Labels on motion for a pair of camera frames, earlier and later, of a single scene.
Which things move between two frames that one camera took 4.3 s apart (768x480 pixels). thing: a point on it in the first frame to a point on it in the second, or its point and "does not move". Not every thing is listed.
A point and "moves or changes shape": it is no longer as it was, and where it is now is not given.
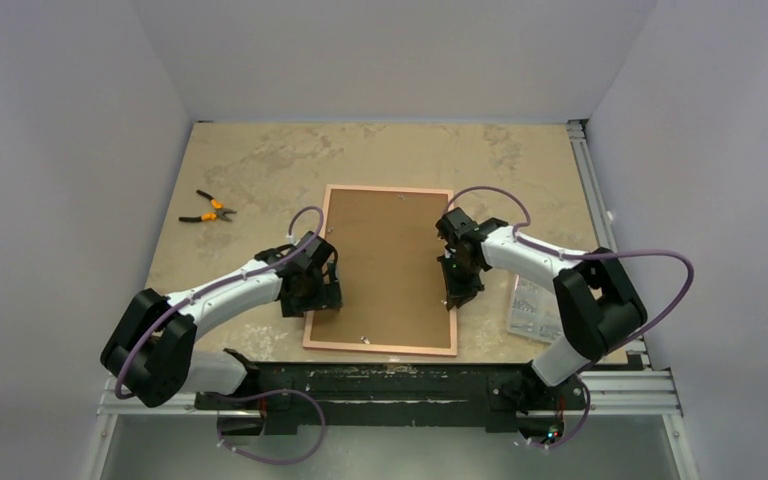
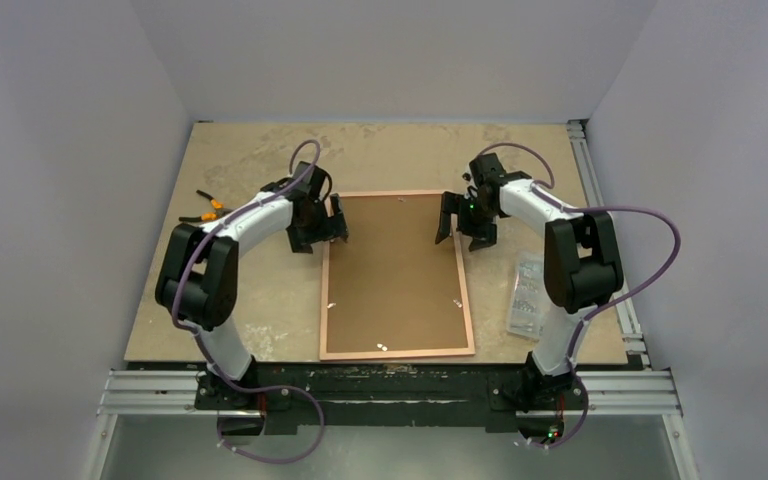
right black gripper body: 460,278 to 462,221
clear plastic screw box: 535,311 does not move
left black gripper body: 315,295 to 316,229
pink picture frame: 410,350 moves or changes shape
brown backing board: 393,292 does not move
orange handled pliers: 220,213 does not move
